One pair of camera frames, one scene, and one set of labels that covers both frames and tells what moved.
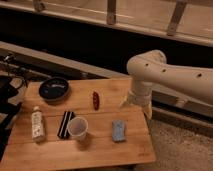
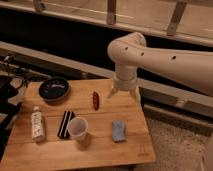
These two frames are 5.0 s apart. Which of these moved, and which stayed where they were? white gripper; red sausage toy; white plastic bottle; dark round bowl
Moved: white gripper
Stayed: white plastic bottle; dark round bowl; red sausage toy
